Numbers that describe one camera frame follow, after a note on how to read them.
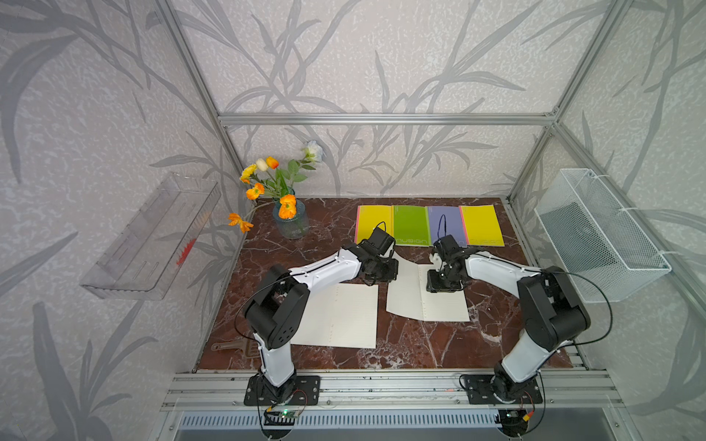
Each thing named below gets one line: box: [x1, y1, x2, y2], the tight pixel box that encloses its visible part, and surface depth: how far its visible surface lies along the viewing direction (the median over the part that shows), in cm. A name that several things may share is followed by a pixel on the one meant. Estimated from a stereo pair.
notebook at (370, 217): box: [353, 204, 395, 245], surface depth 118 cm
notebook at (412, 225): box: [393, 204, 433, 247], surface depth 114 cm
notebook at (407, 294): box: [386, 252, 470, 322], surface depth 90 cm
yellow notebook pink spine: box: [458, 204, 505, 247], surface depth 114 cm
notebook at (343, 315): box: [290, 282, 379, 350], surface depth 86 cm
